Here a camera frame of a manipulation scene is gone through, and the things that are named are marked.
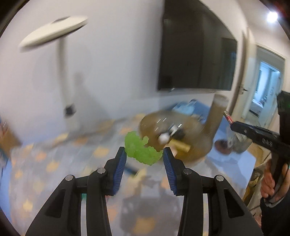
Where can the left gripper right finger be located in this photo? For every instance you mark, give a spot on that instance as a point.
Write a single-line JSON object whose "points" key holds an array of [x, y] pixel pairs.
{"points": [[228, 215]]}

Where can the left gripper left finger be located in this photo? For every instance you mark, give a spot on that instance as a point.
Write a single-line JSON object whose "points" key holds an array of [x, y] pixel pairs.
{"points": [[61, 213]]}

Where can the person's right hand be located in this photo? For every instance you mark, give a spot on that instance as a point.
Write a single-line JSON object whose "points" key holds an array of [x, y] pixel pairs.
{"points": [[268, 183]]}

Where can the white door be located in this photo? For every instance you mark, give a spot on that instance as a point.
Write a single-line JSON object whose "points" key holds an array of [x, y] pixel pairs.
{"points": [[263, 83]]}

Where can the tall brown cylinder bottle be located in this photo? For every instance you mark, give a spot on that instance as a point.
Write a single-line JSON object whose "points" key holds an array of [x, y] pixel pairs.
{"points": [[214, 118]]}

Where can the ginkgo pattern table mat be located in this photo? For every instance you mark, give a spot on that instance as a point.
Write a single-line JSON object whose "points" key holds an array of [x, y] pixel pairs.
{"points": [[148, 175]]}

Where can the amber ribbed glass bowl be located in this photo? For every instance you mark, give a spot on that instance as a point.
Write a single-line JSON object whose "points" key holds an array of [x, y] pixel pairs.
{"points": [[185, 134]]}

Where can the blue tissue pack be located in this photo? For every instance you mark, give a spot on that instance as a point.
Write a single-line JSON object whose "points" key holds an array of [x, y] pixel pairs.
{"points": [[186, 108]]}

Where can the white black astronaut figurine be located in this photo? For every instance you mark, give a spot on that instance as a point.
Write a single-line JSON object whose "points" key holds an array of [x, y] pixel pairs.
{"points": [[173, 132]]}

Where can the white desk lamp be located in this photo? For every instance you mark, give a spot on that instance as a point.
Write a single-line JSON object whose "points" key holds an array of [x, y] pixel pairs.
{"points": [[58, 30]]}

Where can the black wall television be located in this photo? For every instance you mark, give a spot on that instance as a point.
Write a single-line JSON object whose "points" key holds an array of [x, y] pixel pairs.
{"points": [[198, 51]]}

